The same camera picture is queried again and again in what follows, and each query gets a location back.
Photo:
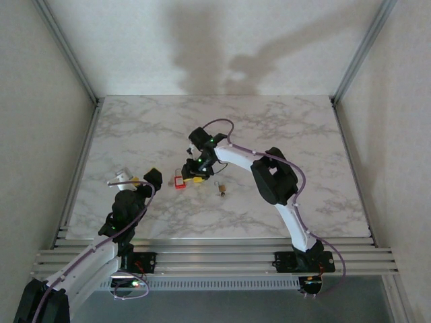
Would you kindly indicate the brass padlock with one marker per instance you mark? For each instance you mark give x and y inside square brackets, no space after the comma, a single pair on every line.
[221,190]

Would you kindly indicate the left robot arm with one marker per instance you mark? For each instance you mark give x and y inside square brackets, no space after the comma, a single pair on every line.
[87,260]

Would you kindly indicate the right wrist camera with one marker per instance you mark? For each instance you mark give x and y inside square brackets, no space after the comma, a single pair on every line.
[190,149]

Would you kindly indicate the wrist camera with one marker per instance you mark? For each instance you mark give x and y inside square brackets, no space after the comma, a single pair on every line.
[123,175]
[190,149]

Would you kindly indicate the aluminium side rail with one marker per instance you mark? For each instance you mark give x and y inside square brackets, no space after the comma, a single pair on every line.
[79,168]
[355,168]

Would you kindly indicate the aluminium frame post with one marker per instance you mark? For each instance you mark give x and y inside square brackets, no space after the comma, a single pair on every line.
[68,54]
[363,50]

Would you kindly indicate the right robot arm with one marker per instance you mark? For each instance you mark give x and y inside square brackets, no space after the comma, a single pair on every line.
[276,178]

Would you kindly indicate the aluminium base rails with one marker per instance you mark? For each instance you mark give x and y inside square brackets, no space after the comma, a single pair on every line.
[219,260]

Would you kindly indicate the aluminium frame leg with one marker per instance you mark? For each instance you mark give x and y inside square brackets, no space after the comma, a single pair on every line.
[399,301]

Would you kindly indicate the red padlock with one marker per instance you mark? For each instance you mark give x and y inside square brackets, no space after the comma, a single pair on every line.
[180,183]

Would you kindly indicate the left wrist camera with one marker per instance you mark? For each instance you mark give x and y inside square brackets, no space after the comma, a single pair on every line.
[123,175]

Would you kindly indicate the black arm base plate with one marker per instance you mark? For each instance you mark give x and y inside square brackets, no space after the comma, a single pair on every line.
[283,262]
[148,262]

